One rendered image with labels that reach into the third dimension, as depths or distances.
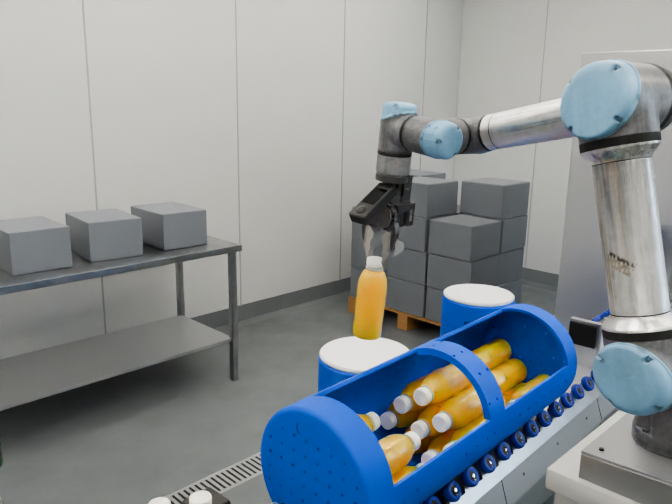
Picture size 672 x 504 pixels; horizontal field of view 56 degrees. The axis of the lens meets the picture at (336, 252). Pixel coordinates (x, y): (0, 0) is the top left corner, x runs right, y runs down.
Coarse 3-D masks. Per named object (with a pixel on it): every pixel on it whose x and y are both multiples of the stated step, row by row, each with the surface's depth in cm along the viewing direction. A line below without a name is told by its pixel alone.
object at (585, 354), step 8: (576, 320) 212; (584, 320) 211; (576, 328) 210; (584, 328) 209; (592, 328) 207; (600, 328) 207; (576, 336) 211; (584, 336) 209; (592, 336) 207; (600, 336) 209; (576, 344) 213; (584, 344) 210; (592, 344) 208; (576, 352) 213; (584, 352) 212; (592, 352) 210; (584, 360) 212; (592, 360) 210; (592, 368) 211
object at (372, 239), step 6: (366, 228) 145; (372, 228) 144; (378, 228) 146; (366, 234) 145; (372, 234) 143; (378, 234) 147; (366, 240) 145; (372, 240) 145; (378, 240) 148; (366, 246) 145; (372, 246) 145; (366, 252) 146; (372, 252) 146
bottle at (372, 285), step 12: (360, 276) 145; (372, 276) 143; (384, 276) 144; (360, 288) 144; (372, 288) 143; (384, 288) 144; (360, 300) 145; (372, 300) 144; (384, 300) 146; (360, 312) 145; (372, 312) 145; (360, 324) 146; (372, 324) 146; (360, 336) 147; (372, 336) 146
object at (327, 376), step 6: (318, 360) 192; (318, 366) 192; (324, 366) 186; (318, 372) 192; (324, 372) 186; (330, 372) 184; (336, 372) 182; (342, 372) 181; (318, 378) 192; (324, 378) 187; (330, 378) 184; (336, 378) 182; (342, 378) 181; (318, 384) 193; (324, 384) 187; (330, 384) 184; (318, 390) 193
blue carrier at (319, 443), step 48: (480, 336) 185; (528, 336) 178; (336, 384) 128; (384, 384) 153; (480, 384) 137; (288, 432) 118; (336, 432) 110; (384, 432) 151; (480, 432) 133; (288, 480) 121; (336, 480) 111; (384, 480) 110; (432, 480) 121
